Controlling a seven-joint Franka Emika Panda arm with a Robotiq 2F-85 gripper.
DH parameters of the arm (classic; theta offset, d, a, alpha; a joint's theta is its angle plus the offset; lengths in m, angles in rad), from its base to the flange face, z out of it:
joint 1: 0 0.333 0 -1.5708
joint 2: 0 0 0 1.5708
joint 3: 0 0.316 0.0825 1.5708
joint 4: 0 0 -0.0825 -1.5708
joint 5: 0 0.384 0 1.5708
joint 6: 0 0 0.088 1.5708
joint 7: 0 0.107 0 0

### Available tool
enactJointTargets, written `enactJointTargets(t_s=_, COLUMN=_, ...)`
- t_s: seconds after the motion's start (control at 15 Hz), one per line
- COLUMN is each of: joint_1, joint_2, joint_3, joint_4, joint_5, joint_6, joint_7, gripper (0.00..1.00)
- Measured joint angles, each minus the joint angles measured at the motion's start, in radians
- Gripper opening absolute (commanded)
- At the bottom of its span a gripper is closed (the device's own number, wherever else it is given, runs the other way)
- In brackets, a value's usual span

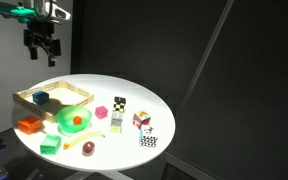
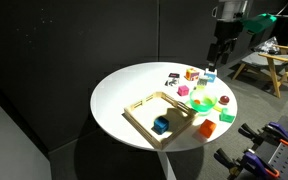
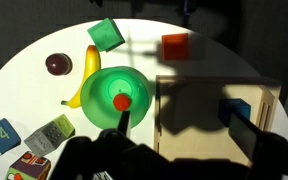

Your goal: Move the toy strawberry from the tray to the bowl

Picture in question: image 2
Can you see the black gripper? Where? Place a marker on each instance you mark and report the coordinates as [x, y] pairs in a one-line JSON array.
[[229, 30]]

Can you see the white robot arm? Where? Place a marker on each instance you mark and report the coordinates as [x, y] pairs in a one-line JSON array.
[[232, 8]]

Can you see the dark red toy plum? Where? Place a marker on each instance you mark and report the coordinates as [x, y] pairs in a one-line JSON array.
[[224, 100]]

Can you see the pink toy cube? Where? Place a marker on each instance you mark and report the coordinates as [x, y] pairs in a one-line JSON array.
[[183, 90]]

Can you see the green translucent plastic bowl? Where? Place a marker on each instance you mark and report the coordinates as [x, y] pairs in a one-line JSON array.
[[205, 106]]

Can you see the green toy block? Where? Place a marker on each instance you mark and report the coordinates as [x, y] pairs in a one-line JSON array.
[[227, 116]]

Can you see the orange toy block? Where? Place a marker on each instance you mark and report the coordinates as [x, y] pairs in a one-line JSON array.
[[207, 128]]

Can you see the wooden slatted tray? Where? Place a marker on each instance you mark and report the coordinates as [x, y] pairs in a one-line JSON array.
[[180, 128]]

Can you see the blue toy cube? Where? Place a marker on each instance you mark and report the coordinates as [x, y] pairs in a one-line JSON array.
[[161, 125]]

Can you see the blue cube with patterned faces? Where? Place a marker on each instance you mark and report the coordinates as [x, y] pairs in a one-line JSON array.
[[211, 77]]

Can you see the grey and lime long block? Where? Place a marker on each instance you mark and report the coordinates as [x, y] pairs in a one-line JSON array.
[[202, 81]]

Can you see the multicolour picture cube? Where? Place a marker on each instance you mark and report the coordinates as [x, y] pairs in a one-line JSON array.
[[192, 74]]

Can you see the crumpled clear plastic bag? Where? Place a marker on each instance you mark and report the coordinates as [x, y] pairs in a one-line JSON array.
[[267, 46]]

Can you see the black checker pattern cube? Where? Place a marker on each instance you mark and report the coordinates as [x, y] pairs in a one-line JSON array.
[[172, 80]]

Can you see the wooden armchair with grey cushion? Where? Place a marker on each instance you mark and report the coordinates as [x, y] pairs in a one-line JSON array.
[[273, 63]]

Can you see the purple and orange spring clamp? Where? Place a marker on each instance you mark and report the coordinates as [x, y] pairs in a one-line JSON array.
[[250, 163], [270, 133]]

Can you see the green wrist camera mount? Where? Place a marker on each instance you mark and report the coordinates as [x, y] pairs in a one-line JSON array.
[[259, 22]]

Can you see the white table pedestal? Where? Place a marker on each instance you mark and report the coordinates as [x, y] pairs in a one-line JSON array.
[[166, 165]]

